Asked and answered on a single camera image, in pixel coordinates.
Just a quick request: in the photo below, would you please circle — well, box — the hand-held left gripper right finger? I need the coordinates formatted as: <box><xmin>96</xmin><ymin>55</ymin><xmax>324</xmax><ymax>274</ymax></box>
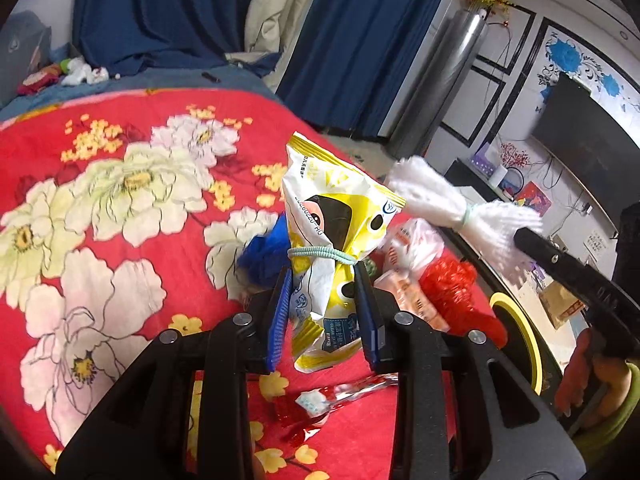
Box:
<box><xmin>352</xmin><ymin>275</ymin><xmax>586</xmax><ymax>480</ymax></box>

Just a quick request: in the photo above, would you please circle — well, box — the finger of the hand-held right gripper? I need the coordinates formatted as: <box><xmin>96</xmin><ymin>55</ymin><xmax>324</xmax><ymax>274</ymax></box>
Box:
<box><xmin>514</xmin><ymin>227</ymin><xmax>603</xmax><ymax>308</ymax></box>

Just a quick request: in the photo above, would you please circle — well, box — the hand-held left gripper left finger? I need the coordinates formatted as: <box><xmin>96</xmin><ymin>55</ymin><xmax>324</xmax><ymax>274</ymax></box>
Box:
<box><xmin>55</xmin><ymin>270</ymin><xmax>294</xmax><ymax>480</ymax></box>

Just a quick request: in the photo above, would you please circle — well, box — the blue plastic bag bundle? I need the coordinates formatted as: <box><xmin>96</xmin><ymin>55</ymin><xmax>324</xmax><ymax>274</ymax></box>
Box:
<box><xmin>236</xmin><ymin>212</ymin><xmax>293</xmax><ymax>293</ymax></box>

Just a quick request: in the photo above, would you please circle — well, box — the yellow-rimmed trash bin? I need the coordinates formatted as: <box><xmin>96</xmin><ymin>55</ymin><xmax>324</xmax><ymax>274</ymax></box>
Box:
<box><xmin>489</xmin><ymin>291</ymin><xmax>568</xmax><ymax>401</ymax></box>

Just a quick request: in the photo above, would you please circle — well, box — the yellow snack bag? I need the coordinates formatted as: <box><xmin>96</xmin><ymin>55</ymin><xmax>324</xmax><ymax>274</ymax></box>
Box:
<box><xmin>281</xmin><ymin>131</ymin><xmax>407</xmax><ymax>373</ymax></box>

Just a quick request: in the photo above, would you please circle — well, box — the white mesh bundle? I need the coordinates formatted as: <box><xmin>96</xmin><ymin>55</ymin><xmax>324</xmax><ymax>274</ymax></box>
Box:
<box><xmin>385</xmin><ymin>156</ymin><xmax>546</xmax><ymax>283</ymax></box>

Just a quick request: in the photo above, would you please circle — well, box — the person's right forearm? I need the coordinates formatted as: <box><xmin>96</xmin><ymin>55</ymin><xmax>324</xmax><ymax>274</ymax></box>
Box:
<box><xmin>570</xmin><ymin>360</ymin><xmax>640</xmax><ymax>467</ymax></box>

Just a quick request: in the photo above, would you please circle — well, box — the person's right hand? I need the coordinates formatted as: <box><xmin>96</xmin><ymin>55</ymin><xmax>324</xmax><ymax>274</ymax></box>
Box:
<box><xmin>555</xmin><ymin>332</ymin><xmax>632</xmax><ymax>433</ymax></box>

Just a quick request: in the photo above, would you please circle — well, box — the brown cardboard box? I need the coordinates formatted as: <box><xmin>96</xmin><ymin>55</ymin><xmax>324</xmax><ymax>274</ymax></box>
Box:
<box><xmin>540</xmin><ymin>280</ymin><xmax>584</xmax><ymax>329</ymax></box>

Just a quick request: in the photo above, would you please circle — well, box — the pink white snack packet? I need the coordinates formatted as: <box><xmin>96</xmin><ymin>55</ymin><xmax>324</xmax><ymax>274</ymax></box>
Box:
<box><xmin>374</xmin><ymin>269</ymin><xmax>451</xmax><ymax>333</ymax></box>

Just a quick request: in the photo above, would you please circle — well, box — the red picture card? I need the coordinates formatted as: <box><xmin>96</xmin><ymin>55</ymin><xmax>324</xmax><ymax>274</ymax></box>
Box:
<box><xmin>515</xmin><ymin>182</ymin><xmax>552</xmax><ymax>214</ymax></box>

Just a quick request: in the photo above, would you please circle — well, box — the clear red candy wrapper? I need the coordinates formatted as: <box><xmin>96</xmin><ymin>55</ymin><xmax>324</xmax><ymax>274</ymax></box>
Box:
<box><xmin>275</xmin><ymin>377</ymin><xmax>401</xmax><ymax>443</ymax></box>

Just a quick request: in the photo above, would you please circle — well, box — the white red-print plastic bag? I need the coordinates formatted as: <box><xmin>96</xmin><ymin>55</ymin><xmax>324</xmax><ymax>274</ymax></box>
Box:
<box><xmin>375</xmin><ymin>217</ymin><xmax>446</xmax><ymax>278</ymax></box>

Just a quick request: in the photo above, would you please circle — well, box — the red plastic bag bundle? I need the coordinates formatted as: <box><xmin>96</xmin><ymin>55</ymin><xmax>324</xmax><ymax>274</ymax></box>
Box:
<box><xmin>419</xmin><ymin>259</ymin><xmax>508</xmax><ymax>348</ymax></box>

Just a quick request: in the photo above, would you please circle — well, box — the black television stand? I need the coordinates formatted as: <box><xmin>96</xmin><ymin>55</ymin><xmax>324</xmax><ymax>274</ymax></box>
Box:
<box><xmin>444</xmin><ymin>157</ymin><xmax>506</xmax><ymax>206</ymax></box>

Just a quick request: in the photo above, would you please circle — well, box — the purple tissue box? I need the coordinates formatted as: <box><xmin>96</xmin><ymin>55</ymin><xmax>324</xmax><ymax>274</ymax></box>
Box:
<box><xmin>470</xmin><ymin>144</ymin><xmax>496</xmax><ymax>169</ymax></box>

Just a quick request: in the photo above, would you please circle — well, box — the black television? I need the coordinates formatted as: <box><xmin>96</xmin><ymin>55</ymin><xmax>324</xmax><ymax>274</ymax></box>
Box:
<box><xmin>530</xmin><ymin>72</ymin><xmax>640</xmax><ymax>233</ymax></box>

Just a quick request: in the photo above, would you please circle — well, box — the red floral blanket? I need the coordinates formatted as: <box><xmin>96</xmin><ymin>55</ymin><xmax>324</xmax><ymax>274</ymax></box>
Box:
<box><xmin>0</xmin><ymin>89</ymin><xmax>507</xmax><ymax>480</ymax></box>

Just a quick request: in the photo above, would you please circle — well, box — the silver tower air conditioner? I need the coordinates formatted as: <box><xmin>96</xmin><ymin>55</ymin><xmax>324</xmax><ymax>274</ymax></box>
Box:
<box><xmin>387</xmin><ymin>7</ymin><xmax>490</xmax><ymax>159</ymax></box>

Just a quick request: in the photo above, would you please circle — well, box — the narrow blue curtain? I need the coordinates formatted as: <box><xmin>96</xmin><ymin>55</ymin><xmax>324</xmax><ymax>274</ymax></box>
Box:
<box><xmin>275</xmin><ymin>0</ymin><xmax>458</xmax><ymax>139</ymax></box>

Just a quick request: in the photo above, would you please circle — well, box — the blue bed sheet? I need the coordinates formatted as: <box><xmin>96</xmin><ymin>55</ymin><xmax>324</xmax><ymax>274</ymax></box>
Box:
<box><xmin>0</xmin><ymin>67</ymin><xmax>274</xmax><ymax>121</ymax></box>

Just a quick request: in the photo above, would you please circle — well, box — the beige curtain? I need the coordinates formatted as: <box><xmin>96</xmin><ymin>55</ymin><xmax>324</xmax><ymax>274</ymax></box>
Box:
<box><xmin>225</xmin><ymin>0</ymin><xmax>331</xmax><ymax>96</ymax></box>

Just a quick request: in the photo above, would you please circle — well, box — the white plush toy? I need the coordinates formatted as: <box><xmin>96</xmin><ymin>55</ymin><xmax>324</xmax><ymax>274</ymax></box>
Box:
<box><xmin>60</xmin><ymin>56</ymin><xmax>109</xmax><ymax>86</ymax></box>

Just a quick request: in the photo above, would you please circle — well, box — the wide blue curtain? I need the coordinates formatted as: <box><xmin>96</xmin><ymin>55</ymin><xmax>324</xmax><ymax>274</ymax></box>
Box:
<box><xmin>72</xmin><ymin>0</ymin><xmax>281</xmax><ymax>79</ymax></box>

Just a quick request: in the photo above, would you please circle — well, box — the teal hair tie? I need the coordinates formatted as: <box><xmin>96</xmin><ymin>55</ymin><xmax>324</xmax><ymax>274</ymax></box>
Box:
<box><xmin>288</xmin><ymin>245</ymin><xmax>359</xmax><ymax>265</ymax></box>

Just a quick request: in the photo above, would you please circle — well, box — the blue flower wall decal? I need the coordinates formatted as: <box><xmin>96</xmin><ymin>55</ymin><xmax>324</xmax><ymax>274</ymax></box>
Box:
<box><xmin>537</xmin><ymin>30</ymin><xmax>640</xmax><ymax>111</ymax></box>

